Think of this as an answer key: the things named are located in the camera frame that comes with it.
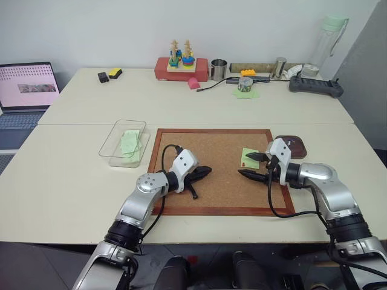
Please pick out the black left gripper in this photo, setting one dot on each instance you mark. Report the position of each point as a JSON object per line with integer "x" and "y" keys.
{"x": 190, "y": 179}

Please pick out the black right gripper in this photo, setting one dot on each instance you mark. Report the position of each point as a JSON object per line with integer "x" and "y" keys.
{"x": 269, "y": 169}

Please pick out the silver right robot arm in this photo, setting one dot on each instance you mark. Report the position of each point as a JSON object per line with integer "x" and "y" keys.
{"x": 335, "y": 199}

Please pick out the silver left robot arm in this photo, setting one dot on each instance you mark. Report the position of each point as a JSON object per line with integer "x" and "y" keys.
{"x": 142, "y": 199}

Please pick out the single green sticky note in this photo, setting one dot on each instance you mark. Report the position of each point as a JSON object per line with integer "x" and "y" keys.
{"x": 250, "y": 163}

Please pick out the brown wooden tray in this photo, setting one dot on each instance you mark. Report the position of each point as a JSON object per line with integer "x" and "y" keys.
{"x": 297, "y": 148}

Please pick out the green sticky note pad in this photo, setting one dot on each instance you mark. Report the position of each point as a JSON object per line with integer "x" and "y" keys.
{"x": 254, "y": 95}

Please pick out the clear jar of pushpins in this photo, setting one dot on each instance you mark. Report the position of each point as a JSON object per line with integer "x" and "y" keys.
{"x": 245, "y": 84}

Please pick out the clear plastic box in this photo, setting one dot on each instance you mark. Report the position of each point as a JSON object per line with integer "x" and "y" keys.
{"x": 116, "y": 151}

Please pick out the red rectangular box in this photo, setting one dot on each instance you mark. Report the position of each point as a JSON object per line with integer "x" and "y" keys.
{"x": 160, "y": 72}

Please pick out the small black box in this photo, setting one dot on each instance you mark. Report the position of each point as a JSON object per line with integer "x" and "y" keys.
{"x": 103, "y": 77}

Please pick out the wood-framed cork board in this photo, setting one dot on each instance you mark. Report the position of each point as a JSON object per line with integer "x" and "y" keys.
{"x": 220, "y": 187}

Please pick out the green notes pile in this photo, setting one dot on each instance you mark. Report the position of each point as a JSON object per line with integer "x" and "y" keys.
{"x": 130, "y": 145}

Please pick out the yellow toy brick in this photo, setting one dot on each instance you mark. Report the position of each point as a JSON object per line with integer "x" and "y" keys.
{"x": 248, "y": 73}

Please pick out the pink arched block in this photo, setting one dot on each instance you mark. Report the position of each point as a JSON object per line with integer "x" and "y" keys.
{"x": 193, "y": 84}

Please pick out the silver metal cylinder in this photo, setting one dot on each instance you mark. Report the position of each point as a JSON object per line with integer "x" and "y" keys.
{"x": 280, "y": 68}

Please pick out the black power strip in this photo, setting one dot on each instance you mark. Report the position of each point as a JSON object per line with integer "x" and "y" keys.
{"x": 317, "y": 86}

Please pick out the metal mug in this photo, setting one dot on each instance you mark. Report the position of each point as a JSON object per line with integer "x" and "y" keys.
{"x": 218, "y": 70}

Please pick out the white crumpled cloth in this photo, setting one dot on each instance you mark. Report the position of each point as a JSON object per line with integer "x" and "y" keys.
{"x": 293, "y": 71}

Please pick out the round metal tin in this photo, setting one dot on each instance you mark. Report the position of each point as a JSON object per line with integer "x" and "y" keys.
{"x": 310, "y": 71}

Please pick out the colourful wooden stacking toy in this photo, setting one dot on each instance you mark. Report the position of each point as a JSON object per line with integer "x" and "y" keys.
{"x": 181, "y": 60}

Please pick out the yellow and black sponge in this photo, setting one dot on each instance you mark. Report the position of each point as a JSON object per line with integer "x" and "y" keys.
{"x": 115, "y": 73}

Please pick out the clear bottle with green lid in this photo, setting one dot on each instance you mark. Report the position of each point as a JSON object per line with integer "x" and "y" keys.
{"x": 328, "y": 42}

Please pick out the grey laptop with pink screen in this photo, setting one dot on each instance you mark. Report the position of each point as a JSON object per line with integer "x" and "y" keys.
{"x": 24, "y": 90}

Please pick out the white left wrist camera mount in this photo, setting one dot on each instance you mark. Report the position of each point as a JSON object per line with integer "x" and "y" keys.
{"x": 184, "y": 163}

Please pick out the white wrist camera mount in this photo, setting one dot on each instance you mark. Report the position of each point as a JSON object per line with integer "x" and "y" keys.
{"x": 184, "y": 163}
{"x": 281, "y": 157}

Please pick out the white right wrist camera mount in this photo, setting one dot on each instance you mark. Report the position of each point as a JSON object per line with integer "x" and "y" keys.
{"x": 281, "y": 157}

